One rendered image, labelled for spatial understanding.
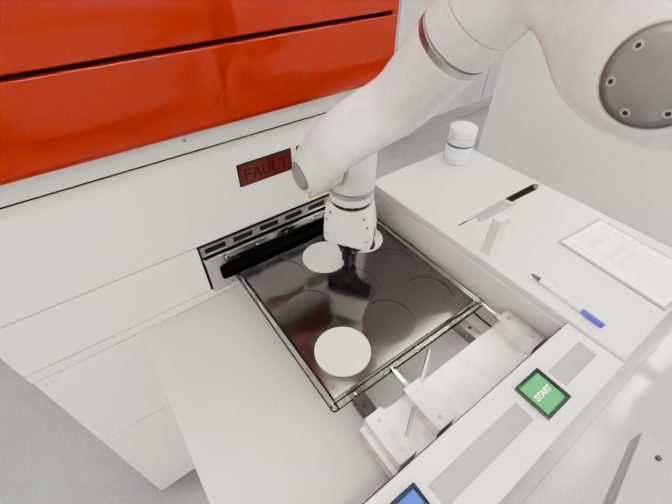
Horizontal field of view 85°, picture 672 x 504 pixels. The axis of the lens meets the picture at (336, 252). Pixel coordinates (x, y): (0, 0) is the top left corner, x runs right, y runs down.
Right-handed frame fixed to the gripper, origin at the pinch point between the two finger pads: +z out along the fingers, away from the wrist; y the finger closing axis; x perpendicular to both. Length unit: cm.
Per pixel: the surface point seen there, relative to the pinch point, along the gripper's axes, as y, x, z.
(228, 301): -24.2, -13.7, 10.0
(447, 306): 22.1, -4.7, 2.2
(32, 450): -106, -49, 92
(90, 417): -47, -42, 28
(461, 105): 9, 306, 80
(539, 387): 36.3, -20.8, -4.3
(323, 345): 2.3, -21.4, 2.1
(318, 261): -6.6, -2.0, 2.0
